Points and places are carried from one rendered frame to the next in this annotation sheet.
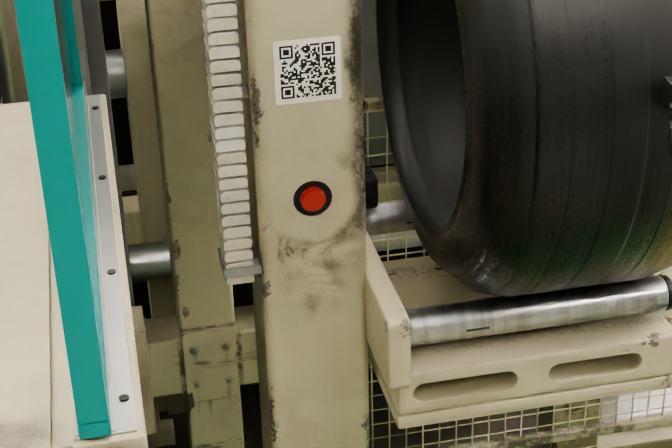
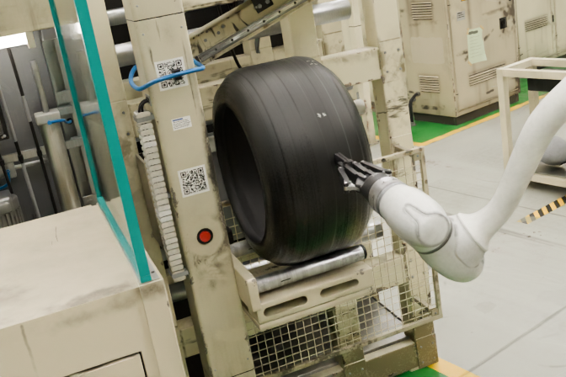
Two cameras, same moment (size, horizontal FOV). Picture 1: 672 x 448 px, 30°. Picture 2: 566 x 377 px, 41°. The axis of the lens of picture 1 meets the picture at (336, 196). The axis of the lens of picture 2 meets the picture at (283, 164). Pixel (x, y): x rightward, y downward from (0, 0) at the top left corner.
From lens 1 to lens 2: 0.62 m
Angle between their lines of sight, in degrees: 13
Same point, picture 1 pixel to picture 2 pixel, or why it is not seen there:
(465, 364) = (283, 295)
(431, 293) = not seen: hidden behind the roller
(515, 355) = (304, 289)
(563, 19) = (290, 138)
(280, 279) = (197, 275)
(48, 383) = (125, 274)
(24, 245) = (100, 245)
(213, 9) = (150, 161)
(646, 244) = (344, 225)
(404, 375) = (258, 304)
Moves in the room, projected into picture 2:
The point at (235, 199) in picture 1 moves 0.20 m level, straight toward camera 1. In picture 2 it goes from (172, 242) to (182, 269)
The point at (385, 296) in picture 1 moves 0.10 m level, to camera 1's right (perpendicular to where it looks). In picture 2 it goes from (243, 272) to (279, 264)
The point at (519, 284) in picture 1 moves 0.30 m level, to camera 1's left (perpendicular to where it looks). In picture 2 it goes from (297, 253) to (187, 278)
